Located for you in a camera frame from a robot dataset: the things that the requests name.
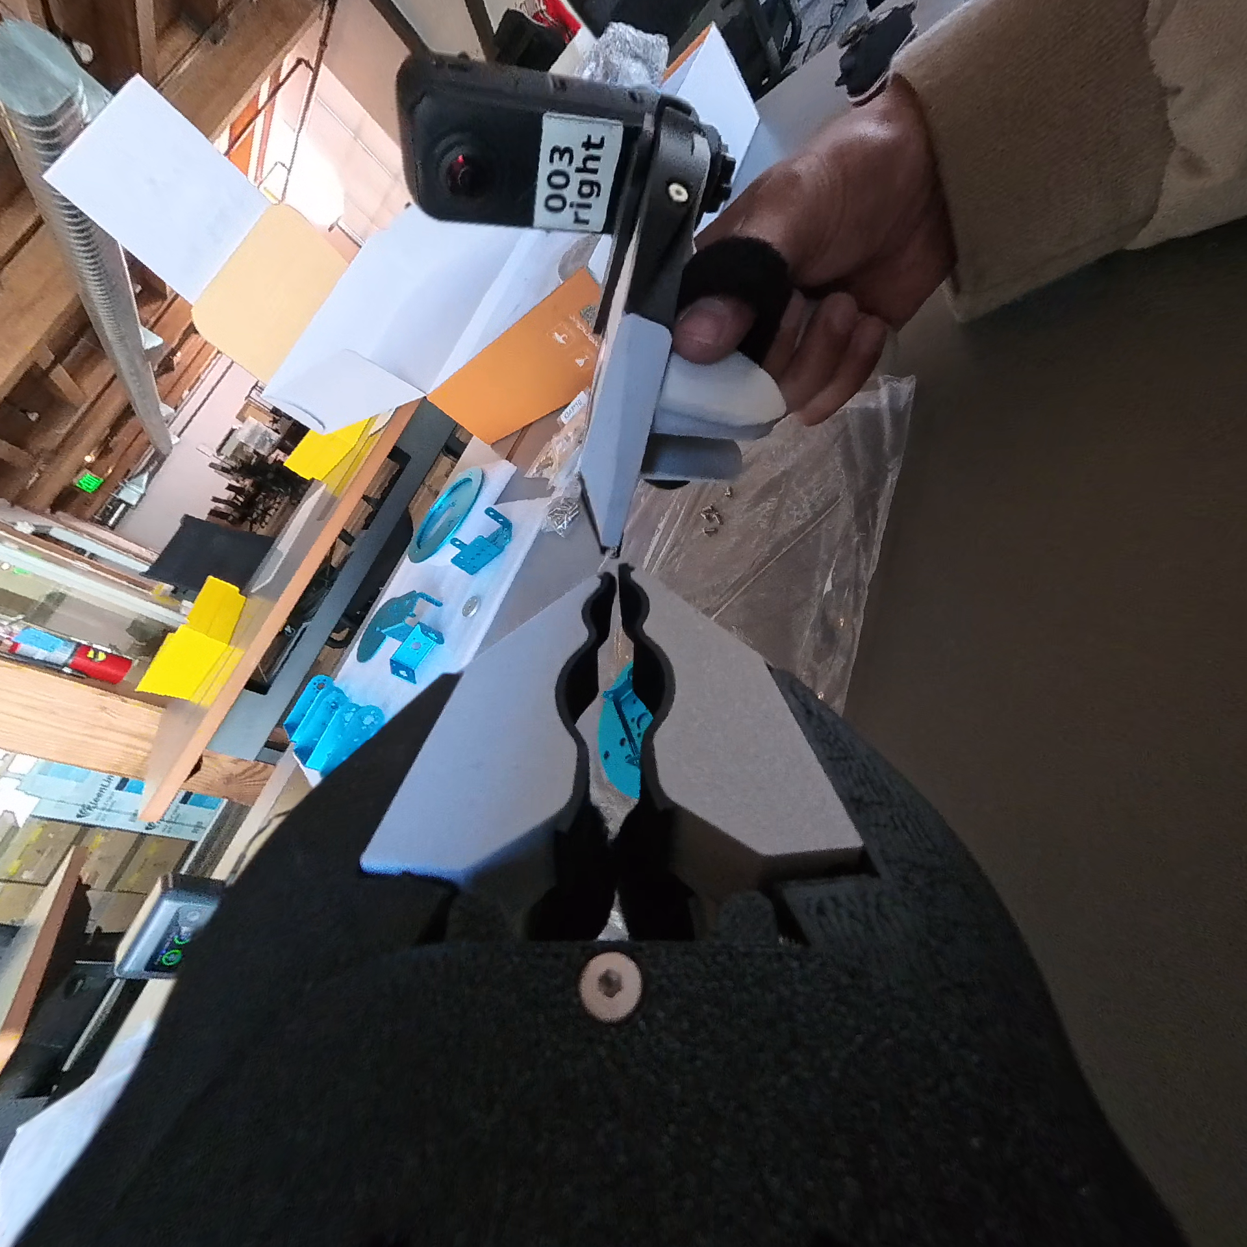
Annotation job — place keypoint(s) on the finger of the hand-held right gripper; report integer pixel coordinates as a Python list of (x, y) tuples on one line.
[(624, 438)]

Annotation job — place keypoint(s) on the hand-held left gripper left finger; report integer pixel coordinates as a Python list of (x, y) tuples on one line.
[(488, 769)]

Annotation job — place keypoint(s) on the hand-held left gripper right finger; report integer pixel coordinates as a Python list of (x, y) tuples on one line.
[(751, 769)]

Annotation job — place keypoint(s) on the teal round metal plate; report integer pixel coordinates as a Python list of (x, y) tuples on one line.
[(613, 760)]

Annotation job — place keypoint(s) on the blue square metal bracket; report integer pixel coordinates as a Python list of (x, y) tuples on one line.
[(629, 711)]

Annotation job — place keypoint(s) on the person's right forearm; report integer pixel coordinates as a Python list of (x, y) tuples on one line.
[(1073, 117)]

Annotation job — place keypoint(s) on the grey desk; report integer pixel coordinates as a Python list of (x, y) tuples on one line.
[(1073, 681)]

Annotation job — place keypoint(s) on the person's right hand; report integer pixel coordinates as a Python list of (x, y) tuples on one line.
[(858, 214)]

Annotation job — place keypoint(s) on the pile of small hardware bags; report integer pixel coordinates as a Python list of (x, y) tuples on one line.
[(561, 487)]

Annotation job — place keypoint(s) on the cluster of small loose screws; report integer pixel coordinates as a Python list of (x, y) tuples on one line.
[(719, 507)]

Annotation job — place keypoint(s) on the orange cardboard box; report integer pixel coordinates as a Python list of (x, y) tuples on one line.
[(518, 380)]

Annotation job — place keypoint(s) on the white foam sheet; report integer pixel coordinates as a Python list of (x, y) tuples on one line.
[(526, 555)]

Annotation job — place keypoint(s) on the bubble wrap packet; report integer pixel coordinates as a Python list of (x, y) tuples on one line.
[(629, 53)]

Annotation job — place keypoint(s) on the clear plastic bag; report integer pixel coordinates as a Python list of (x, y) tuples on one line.
[(800, 545)]

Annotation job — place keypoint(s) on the yellow box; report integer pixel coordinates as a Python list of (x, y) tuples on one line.
[(195, 643), (332, 448)]

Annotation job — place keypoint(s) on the small device with screen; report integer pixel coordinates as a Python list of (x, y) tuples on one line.
[(166, 931)]

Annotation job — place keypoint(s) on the green exit sign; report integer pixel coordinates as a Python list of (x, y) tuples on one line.
[(90, 479)]

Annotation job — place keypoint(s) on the long blue U bracket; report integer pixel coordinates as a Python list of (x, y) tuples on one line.
[(366, 720), (336, 715), (305, 715)]

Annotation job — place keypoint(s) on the small blue angle bracket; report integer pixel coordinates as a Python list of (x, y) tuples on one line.
[(420, 654)]

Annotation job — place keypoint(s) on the perforated blue U bracket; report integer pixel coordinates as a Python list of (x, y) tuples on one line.
[(483, 540)]

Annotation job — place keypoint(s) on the green round plate with bracket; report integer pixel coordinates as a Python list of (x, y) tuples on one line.
[(390, 623)]

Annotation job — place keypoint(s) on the silver ventilation duct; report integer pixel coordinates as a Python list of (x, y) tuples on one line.
[(89, 243)]

